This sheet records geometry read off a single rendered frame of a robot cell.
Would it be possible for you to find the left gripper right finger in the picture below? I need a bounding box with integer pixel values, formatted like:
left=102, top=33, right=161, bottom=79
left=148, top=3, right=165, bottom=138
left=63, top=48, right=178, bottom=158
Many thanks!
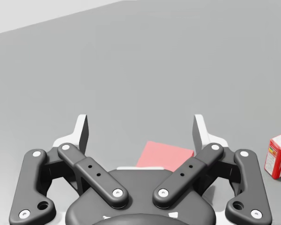
left=152, top=114, right=273, bottom=225

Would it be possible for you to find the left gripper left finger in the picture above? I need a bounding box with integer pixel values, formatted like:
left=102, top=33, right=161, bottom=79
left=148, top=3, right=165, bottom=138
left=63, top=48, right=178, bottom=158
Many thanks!
left=8, top=114, right=129, bottom=225

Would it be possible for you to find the pink pad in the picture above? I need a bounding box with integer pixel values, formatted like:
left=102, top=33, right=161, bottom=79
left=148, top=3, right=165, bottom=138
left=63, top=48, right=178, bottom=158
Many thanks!
left=135, top=141, right=194, bottom=172

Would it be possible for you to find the red and white carton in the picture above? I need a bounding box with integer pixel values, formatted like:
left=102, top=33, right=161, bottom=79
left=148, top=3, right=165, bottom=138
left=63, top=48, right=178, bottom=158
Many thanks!
left=264, top=131, right=281, bottom=180

